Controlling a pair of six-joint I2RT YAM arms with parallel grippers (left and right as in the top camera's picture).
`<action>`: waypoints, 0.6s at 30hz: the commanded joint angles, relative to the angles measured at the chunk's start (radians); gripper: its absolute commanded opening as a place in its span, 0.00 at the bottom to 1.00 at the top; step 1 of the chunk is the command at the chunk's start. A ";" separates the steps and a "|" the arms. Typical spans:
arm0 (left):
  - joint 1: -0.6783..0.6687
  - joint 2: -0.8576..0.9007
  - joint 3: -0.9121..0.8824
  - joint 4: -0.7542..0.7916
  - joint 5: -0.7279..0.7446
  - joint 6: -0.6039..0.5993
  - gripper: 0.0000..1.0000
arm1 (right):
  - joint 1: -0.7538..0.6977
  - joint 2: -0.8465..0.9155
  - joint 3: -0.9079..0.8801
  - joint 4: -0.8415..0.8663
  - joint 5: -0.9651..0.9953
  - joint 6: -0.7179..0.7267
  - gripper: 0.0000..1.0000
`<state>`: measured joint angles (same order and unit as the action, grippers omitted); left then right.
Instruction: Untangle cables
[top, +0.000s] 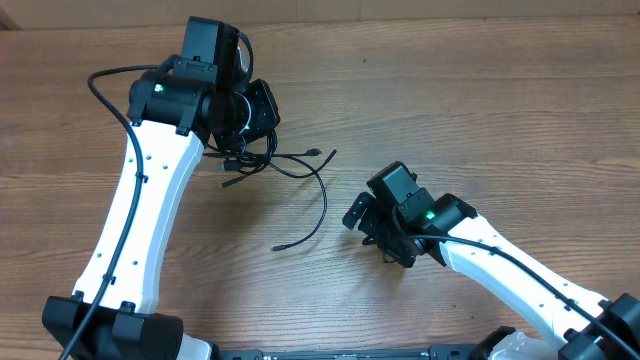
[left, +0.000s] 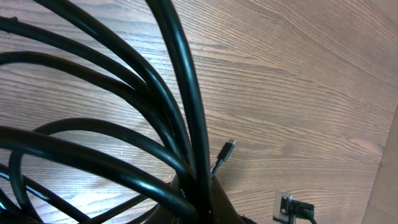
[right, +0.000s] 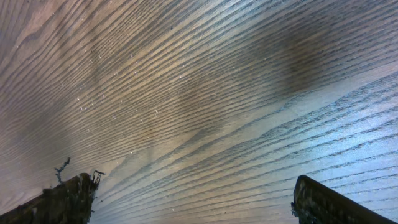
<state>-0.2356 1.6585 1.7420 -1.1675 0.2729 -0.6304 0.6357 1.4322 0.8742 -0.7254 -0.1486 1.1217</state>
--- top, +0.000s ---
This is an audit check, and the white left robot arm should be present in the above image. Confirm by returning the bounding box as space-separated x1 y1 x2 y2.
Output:
42 17 279 359

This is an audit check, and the black cable silver plug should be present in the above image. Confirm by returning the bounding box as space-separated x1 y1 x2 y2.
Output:
269 152 335 252

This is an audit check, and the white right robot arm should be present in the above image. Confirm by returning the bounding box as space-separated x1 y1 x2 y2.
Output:
343 161 639 359

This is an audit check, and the black cable bundle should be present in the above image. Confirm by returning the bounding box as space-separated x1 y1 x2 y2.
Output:
202 127 339 190

